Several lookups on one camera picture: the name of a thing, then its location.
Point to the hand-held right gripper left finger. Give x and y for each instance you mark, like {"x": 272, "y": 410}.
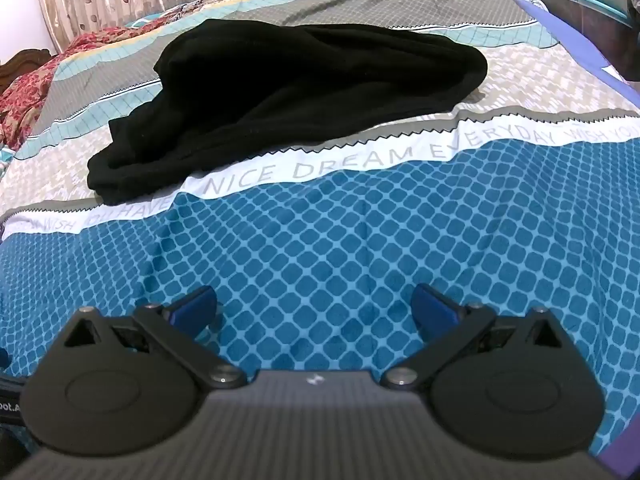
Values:
{"x": 192, "y": 305}

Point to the red floral blanket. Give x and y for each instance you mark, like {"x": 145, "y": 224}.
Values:
{"x": 30, "y": 95}

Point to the brown wooden headboard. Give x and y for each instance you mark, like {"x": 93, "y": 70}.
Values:
{"x": 10, "y": 67}

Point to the black pants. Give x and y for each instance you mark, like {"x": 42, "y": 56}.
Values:
{"x": 300, "y": 85}

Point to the dark wooden furniture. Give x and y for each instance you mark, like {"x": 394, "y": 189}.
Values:
{"x": 575, "y": 10}

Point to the blue grey printed bed sheet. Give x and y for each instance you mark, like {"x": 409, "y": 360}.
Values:
{"x": 350, "y": 235}

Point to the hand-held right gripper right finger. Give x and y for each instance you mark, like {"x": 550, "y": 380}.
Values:
{"x": 434, "y": 306}

